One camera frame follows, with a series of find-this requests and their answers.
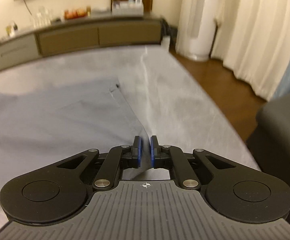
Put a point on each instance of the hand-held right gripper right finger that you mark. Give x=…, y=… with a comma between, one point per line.
x=152, y=152

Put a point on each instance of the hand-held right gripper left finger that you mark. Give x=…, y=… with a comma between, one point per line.
x=140, y=152

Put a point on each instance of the grey pants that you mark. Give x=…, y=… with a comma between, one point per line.
x=59, y=120

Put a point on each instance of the white bin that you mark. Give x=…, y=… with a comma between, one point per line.
x=165, y=43

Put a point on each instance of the black bag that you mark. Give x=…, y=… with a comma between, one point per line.
x=172, y=28

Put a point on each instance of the long brown grey sideboard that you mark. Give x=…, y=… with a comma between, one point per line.
x=84, y=37

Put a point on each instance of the dark grey chair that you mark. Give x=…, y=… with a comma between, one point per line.
x=280, y=130

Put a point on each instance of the white tower air purifier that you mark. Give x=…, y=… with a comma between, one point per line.
x=202, y=30

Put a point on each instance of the grey organizer box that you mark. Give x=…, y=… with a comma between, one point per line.
x=127, y=10

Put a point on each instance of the brown framed box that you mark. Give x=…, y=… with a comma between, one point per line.
x=147, y=0

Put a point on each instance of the cream curtain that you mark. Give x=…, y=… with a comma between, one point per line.
x=260, y=30

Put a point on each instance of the clear glass bottles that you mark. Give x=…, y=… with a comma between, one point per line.
x=41, y=17

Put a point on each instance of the small yellowish jar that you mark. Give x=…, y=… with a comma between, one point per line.
x=12, y=30

